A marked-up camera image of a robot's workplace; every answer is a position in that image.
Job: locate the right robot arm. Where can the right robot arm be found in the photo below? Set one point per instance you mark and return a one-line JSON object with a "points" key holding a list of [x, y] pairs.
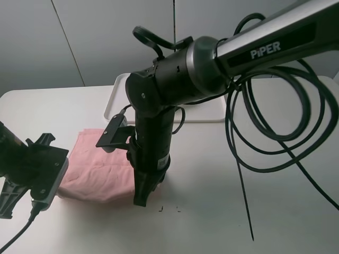
{"points": [[203, 68]]}

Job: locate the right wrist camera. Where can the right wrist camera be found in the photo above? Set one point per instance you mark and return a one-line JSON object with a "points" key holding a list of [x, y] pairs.
{"points": [[116, 134]]}

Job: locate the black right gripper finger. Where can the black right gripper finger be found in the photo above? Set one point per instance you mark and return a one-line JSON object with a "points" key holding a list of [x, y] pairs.
{"points": [[145, 183]]}

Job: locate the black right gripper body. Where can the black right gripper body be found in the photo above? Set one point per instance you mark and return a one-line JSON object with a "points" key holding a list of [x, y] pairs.
{"points": [[150, 146]]}

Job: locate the pink towel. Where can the pink towel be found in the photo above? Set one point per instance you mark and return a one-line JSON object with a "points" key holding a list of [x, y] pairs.
{"points": [[94, 175]]}

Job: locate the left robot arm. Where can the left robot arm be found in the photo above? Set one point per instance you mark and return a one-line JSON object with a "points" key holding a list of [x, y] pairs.
{"points": [[42, 204]]}

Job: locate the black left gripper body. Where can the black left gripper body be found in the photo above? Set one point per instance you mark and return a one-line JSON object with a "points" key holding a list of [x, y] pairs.
{"points": [[36, 165]]}

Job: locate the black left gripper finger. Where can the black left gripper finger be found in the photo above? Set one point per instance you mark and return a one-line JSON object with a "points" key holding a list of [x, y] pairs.
{"points": [[10, 195]]}

